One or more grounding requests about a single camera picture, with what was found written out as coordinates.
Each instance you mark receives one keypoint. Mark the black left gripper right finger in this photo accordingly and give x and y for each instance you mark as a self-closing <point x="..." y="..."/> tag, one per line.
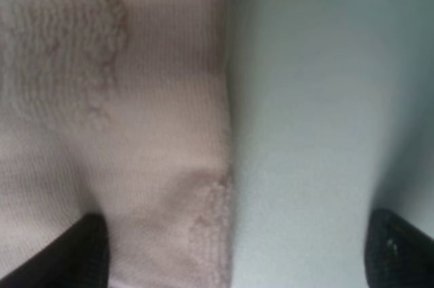
<point x="396" y="253"/>

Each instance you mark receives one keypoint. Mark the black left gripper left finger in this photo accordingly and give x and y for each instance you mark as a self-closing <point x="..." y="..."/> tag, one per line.
<point x="80" y="257"/>

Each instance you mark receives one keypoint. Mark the pink towel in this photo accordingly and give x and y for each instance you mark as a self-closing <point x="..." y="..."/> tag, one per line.
<point x="118" y="108"/>

